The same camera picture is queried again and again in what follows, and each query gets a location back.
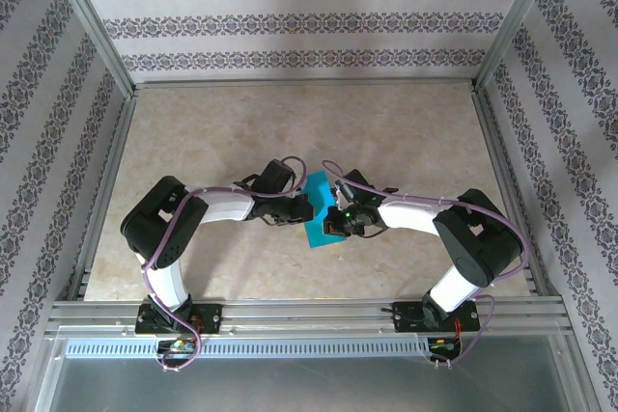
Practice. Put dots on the long aluminium base rail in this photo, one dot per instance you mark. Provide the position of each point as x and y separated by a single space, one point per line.
309 308

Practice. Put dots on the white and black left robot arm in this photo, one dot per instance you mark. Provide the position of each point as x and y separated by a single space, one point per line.
222 207

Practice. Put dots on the aluminium frame post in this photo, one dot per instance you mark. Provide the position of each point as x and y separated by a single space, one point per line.
92 21
515 21

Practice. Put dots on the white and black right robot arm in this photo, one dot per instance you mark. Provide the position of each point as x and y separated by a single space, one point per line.
410 216

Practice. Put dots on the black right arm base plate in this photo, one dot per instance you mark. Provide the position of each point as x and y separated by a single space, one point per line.
405 318

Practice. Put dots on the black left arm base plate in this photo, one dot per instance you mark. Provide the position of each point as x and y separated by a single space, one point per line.
210 319

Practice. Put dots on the small circuit board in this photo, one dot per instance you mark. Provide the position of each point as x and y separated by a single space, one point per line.
441 345
177 346

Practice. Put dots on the blue paper sheet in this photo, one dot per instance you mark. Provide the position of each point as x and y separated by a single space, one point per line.
318 187

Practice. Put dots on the aluminium frame rail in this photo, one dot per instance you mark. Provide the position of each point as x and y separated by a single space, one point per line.
309 83
513 190
102 190

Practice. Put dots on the grey metal sheet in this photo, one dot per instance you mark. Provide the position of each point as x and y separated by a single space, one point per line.
309 388

